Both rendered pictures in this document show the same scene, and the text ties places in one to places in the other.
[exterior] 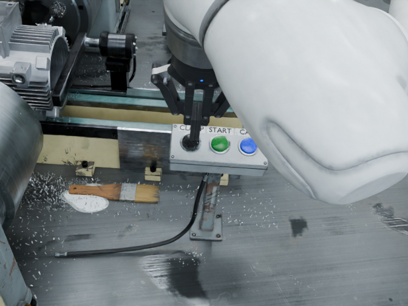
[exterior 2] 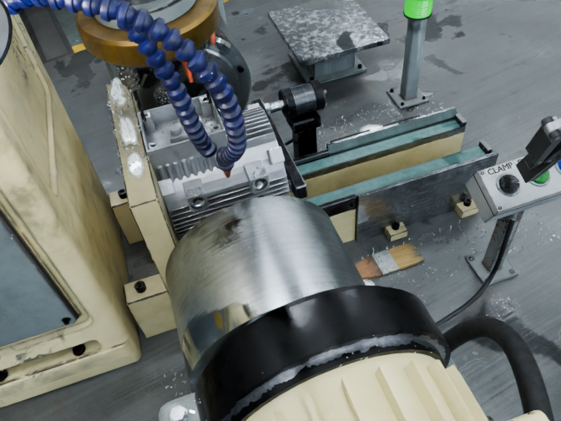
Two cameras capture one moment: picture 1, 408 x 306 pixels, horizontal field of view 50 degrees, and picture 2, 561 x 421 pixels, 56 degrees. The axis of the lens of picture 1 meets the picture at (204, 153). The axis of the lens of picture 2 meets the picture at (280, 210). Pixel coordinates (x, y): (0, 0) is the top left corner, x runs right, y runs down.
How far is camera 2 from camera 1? 46 cm
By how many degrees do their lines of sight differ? 8
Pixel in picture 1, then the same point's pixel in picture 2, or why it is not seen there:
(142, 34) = (253, 72)
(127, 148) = (367, 214)
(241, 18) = not seen: outside the picture
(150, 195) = (411, 256)
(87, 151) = not seen: hidden behind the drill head
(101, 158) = not seen: hidden behind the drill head
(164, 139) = (409, 190)
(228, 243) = (525, 275)
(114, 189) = (369, 266)
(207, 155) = (533, 192)
